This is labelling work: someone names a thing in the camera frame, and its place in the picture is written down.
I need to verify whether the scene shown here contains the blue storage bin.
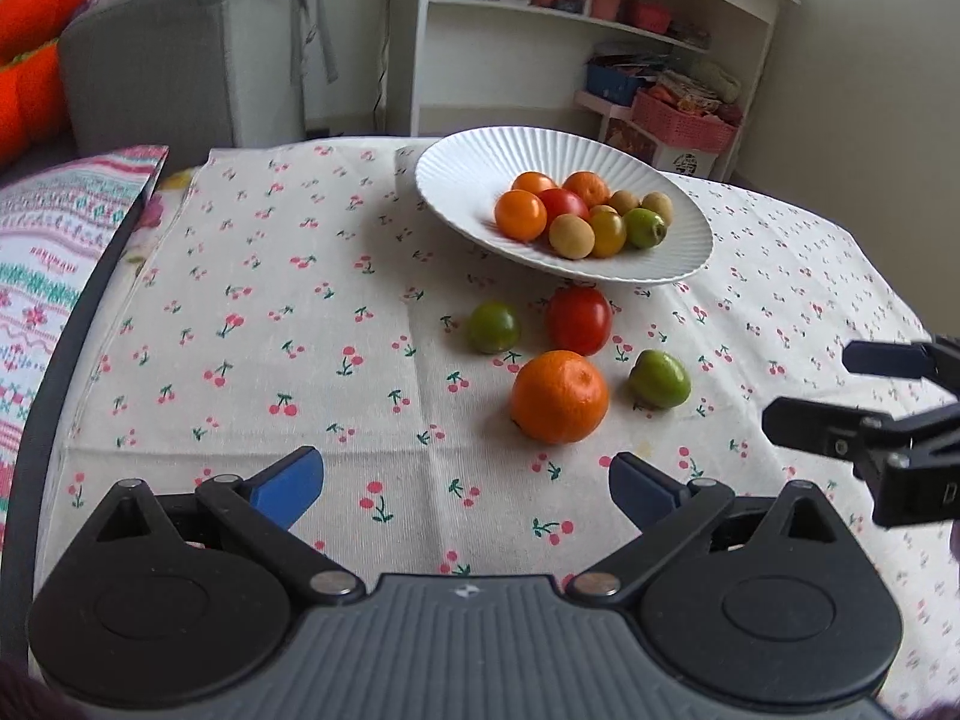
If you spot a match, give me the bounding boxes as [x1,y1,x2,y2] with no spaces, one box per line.
[586,64,643,107]

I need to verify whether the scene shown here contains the orange cherry tomato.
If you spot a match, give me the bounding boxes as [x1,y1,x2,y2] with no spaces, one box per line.
[511,171,556,195]
[494,190,547,242]

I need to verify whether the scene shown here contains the yellow green tomato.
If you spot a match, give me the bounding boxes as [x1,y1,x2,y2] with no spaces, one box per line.
[589,211,626,259]

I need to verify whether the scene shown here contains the grey strap bag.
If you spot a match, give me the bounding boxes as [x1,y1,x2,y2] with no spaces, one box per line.
[283,0,342,86]

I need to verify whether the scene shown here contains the tan longan fruit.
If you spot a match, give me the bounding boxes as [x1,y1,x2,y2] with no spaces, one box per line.
[641,190,674,227]
[548,213,596,260]

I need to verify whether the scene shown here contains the white shelf desk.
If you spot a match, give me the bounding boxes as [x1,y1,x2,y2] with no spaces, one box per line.
[382,0,793,137]

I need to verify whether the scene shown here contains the white printed storage box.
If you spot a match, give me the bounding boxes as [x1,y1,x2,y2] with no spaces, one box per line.
[605,119,718,179]

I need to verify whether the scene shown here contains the small tan longan middle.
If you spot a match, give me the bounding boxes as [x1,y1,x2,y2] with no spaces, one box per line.
[607,190,641,216]

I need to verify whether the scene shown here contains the grey sofa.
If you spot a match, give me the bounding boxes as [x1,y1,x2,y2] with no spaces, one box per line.
[59,0,306,169]

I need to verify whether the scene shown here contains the dark green tomato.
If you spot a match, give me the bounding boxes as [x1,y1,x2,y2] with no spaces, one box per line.
[467,301,521,355]

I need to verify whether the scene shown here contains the pink plastic basket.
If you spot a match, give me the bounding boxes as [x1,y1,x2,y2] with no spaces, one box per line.
[631,91,737,154]

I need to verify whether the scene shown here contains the large red tomato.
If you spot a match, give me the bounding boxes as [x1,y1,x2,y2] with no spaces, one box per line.
[545,286,612,356]

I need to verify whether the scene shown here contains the red small basket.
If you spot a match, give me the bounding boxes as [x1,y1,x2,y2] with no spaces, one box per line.
[626,0,672,34]

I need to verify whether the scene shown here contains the tan longan fruit right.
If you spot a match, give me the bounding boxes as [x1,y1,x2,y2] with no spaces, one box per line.
[641,190,674,227]

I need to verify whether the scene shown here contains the green lime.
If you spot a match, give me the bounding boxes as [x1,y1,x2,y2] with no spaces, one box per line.
[628,349,692,410]

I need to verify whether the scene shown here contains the white ribbed plate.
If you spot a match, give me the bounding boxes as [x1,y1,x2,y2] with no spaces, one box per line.
[415,127,713,286]

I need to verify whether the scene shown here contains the cherry print tablecloth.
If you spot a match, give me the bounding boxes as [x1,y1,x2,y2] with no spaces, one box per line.
[37,140,958,715]

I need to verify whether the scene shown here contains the large orange mandarin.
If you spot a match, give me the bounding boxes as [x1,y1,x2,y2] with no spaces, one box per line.
[509,349,610,445]

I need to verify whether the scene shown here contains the orange plush cushion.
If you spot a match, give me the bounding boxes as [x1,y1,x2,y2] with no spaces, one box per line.
[2,0,86,167]

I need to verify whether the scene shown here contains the small orange mandarin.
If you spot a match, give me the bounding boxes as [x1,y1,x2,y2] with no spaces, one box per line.
[563,171,612,208]

